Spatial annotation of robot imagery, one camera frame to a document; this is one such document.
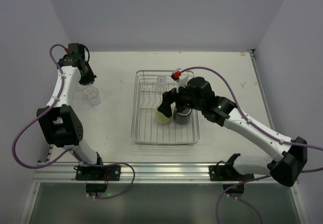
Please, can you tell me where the clear faceted glass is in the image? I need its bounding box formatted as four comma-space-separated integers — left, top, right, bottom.
77, 84, 98, 100
81, 84, 101, 107

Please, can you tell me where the yellow-green ceramic mug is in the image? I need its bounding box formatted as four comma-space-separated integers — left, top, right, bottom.
155, 101, 171, 125

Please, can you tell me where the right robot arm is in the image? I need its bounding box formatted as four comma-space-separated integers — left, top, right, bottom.
157, 77, 307, 187

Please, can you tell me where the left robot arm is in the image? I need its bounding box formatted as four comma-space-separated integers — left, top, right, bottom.
36, 53, 102, 167

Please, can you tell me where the dark grey ceramic mug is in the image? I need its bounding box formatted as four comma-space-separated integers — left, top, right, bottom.
173, 108, 192, 125

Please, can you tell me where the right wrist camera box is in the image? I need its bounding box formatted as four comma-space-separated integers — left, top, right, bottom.
171, 69, 194, 92

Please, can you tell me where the metal wire dish rack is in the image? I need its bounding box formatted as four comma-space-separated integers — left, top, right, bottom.
131, 70, 200, 145

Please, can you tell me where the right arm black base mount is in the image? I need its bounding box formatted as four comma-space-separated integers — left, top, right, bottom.
208, 153, 254, 182

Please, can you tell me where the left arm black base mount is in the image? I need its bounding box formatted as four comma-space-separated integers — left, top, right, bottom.
74, 165, 121, 181

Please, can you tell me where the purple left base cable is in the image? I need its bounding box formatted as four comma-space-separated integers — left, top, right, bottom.
85, 162, 136, 200

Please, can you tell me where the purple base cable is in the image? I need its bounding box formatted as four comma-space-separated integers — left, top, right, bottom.
85, 162, 136, 200
217, 167, 323, 224

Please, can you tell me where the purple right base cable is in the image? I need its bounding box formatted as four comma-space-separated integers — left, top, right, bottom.
217, 167, 323, 224

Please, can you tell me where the aluminium table edge rail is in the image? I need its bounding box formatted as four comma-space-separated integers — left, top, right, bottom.
34, 161, 298, 184

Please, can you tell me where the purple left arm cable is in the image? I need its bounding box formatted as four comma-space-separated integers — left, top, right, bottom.
12, 44, 76, 169

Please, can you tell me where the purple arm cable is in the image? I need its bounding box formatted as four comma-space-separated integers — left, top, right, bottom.
12, 44, 76, 169
180, 66, 323, 151

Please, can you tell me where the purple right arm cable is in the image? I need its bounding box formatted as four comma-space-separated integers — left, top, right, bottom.
180, 66, 323, 151

